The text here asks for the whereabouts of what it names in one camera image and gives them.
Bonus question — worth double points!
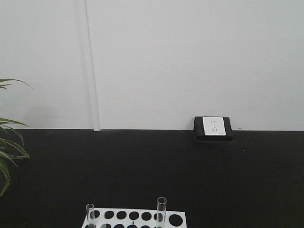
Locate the black box white power socket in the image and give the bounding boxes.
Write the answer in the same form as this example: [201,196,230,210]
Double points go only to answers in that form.
[193,116,233,142]

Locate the short clear glass test tube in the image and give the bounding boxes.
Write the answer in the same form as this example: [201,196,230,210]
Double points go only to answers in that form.
[86,203,95,228]

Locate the green potted plant leaves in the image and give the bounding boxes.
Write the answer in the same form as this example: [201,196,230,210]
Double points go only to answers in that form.
[0,78,34,197]

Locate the tall clear glass test tube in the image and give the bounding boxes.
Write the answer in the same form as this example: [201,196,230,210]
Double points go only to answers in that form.
[156,197,167,228]

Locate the white test tube rack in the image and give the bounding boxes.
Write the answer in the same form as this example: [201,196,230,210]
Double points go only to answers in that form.
[82,208,187,228]

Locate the white wall cable duct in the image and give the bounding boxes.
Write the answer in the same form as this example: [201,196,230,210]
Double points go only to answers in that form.
[84,0,101,131]

